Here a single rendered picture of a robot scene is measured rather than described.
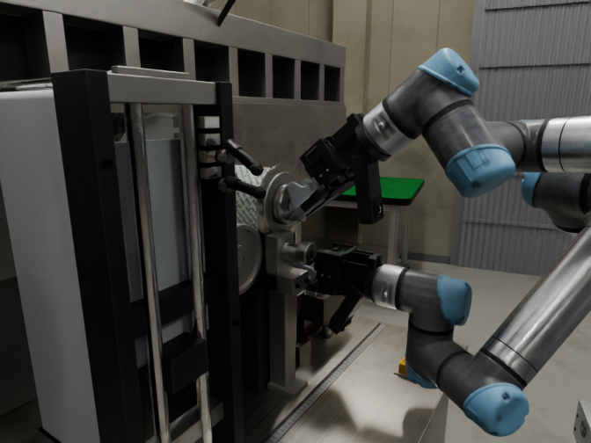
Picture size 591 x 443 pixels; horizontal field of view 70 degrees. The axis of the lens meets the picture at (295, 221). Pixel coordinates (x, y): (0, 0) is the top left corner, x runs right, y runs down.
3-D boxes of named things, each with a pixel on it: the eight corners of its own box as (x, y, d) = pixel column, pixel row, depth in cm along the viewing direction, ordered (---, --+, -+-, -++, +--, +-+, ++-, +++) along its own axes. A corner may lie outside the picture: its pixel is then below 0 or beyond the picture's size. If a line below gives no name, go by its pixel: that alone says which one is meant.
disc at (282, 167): (259, 253, 73) (256, 167, 69) (256, 252, 73) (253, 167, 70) (304, 233, 85) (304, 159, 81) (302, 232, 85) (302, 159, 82)
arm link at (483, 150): (544, 163, 55) (498, 99, 59) (499, 170, 49) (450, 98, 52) (496, 196, 61) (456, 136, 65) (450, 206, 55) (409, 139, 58)
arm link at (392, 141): (421, 138, 65) (404, 141, 58) (398, 156, 67) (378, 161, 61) (394, 99, 66) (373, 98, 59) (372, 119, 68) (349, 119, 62)
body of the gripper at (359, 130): (318, 156, 75) (368, 112, 68) (345, 196, 74) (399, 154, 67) (295, 160, 69) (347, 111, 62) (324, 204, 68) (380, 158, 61)
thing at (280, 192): (303, 183, 78) (302, 222, 80) (295, 182, 80) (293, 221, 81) (280, 185, 72) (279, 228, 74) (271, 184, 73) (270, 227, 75)
